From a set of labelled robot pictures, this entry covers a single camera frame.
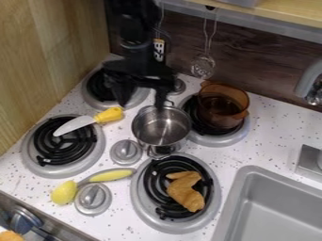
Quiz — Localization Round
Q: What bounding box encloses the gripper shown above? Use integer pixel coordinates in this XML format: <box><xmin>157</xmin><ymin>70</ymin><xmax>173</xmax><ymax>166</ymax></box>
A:
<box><xmin>100</xmin><ymin>57</ymin><xmax>179</xmax><ymax>111</ymax></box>

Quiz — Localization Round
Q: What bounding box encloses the silver pot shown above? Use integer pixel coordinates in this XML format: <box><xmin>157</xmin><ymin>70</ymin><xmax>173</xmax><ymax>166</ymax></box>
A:
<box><xmin>130</xmin><ymin>104</ymin><xmax>194</xmax><ymax>158</ymax></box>

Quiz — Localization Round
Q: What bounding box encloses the clear plastic ladle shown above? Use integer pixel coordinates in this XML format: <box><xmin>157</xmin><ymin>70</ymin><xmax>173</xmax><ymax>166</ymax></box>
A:
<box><xmin>189</xmin><ymin>6</ymin><xmax>219</xmax><ymax>80</ymax></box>

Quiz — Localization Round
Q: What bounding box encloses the brown clear cup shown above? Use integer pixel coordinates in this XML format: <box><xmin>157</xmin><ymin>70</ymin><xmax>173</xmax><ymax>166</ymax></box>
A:
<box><xmin>195</xmin><ymin>80</ymin><xmax>252</xmax><ymax>130</ymax></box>

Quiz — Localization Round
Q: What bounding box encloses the toy stove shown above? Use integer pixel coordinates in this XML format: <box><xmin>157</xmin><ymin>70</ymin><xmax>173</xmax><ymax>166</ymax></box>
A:
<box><xmin>19</xmin><ymin>62</ymin><xmax>253</xmax><ymax>235</ymax></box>

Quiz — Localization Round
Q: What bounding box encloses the yellow toy spoon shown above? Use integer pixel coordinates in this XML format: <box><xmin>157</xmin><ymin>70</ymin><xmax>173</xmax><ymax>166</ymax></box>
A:
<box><xmin>49</xmin><ymin>167</ymin><xmax>138</xmax><ymax>206</ymax></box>

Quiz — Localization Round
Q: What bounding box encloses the wooden shelf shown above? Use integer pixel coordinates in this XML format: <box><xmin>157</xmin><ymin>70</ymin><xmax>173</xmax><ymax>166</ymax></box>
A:
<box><xmin>155</xmin><ymin>0</ymin><xmax>322</xmax><ymax>45</ymax></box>

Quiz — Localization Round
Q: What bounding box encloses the toy sink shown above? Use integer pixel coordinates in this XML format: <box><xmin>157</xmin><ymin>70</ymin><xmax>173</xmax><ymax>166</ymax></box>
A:
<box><xmin>210</xmin><ymin>165</ymin><xmax>322</xmax><ymax>241</ymax></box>

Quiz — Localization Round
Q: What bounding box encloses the tap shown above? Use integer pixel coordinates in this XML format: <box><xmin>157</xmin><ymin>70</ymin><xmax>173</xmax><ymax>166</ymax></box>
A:
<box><xmin>293</xmin><ymin>143</ymin><xmax>322</xmax><ymax>184</ymax></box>

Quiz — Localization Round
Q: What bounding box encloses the orange toy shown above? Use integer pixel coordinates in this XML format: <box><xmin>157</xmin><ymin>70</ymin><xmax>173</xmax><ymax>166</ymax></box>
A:
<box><xmin>0</xmin><ymin>230</ymin><xmax>25</xmax><ymax>241</ymax></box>

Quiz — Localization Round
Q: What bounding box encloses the yellow handled toy knife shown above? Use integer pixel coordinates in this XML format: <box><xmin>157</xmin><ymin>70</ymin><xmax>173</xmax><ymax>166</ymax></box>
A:
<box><xmin>51</xmin><ymin>106</ymin><xmax>126</xmax><ymax>137</ymax></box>

